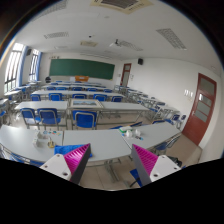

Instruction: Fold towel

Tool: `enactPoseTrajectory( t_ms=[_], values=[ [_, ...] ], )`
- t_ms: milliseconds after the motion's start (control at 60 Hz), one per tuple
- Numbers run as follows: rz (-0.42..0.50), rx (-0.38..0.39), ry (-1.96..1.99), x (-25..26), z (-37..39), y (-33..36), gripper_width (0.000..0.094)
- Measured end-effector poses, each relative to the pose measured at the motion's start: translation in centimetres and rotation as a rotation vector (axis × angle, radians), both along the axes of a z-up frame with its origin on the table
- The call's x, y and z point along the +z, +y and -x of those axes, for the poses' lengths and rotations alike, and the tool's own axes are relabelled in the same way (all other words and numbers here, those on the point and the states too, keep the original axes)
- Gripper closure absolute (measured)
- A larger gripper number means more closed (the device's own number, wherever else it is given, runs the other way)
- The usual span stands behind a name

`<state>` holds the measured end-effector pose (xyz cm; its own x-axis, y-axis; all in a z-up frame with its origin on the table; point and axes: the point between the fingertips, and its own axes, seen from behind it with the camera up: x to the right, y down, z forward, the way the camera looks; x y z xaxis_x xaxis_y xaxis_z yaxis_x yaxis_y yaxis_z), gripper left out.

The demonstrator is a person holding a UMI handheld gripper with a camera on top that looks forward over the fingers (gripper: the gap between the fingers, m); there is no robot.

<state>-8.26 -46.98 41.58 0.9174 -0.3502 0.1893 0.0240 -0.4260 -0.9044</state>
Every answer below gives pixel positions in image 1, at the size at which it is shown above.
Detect left window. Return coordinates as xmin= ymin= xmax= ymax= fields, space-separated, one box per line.
xmin=4 ymin=43 xmax=24 ymax=92

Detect blue chair front left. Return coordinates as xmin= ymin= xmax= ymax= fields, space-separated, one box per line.
xmin=37 ymin=108 xmax=61 ymax=126

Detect green chalkboard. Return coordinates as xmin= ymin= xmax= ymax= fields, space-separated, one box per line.
xmin=49 ymin=59 xmax=115 ymax=80

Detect blue towel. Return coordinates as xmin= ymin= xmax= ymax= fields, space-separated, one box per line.
xmin=54 ymin=144 xmax=92 ymax=158

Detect red wooden door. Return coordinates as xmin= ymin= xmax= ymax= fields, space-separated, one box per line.
xmin=182 ymin=73 xmax=217 ymax=145
xmin=120 ymin=63 xmax=132 ymax=87

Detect wall speaker black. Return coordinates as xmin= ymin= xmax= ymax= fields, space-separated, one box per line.
xmin=138 ymin=58 xmax=144 ymax=65

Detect far red wooden door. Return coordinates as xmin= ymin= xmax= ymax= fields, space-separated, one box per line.
xmin=120 ymin=63 xmax=132 ymax=87

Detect small items on left desk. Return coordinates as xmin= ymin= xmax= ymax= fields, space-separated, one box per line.
xmin=32 ymin=130 xmax=63 ymax=148

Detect ceiling air conditioner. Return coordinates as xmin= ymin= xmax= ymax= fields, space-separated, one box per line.
xmin=90 ymin=0 xmax=152 ymax=14

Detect blue chair far left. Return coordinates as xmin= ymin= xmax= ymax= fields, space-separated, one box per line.
xmin=20 ymin=108 xmax=39 ymax=127

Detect ceiling projector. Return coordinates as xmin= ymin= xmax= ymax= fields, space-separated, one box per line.
xmin=109 ymin=39 xmax=121 ymax=47

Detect white desk second row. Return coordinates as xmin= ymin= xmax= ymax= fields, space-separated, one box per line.
xmin=15 ymin=101 xmax=68 ymax=111

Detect framed board on desk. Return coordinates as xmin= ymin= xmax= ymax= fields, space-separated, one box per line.
xmin=70 ymin=99 xmax=103 ymax=108

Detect window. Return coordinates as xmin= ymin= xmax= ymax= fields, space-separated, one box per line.
xmin=29 ymin=49 xmax=40 ymax=81
xmin=4 ymin=43 xmax=24 ymax=92

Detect white bottles on desk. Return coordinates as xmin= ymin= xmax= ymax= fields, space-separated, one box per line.
xmin=119 ymin=126 xmax=141 ymax=139

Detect near red wooden door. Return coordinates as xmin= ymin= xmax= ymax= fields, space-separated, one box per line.
xmin=182 ymin=73 xmax=217 ymax=145

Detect blue chair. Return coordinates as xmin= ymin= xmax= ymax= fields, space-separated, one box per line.
xmin=20 ymin=108 xmax=39 ymax=127
xmin=37 ymin=108 xmax=61 ymax=126
xmin=72 ymin=110 xmax=97 ymax=129

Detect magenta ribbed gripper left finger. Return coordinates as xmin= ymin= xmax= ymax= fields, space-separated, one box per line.
xmin=41 ymin=144 xmax=91 ymax=184

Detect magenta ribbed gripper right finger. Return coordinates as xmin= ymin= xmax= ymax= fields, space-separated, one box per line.
xmin=131 ymin=144 xmax=180 ymax=186

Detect blue chair front centre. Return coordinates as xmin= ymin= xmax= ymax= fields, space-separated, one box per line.
xmin=72 ymin=110 xmax=97 ymax=129

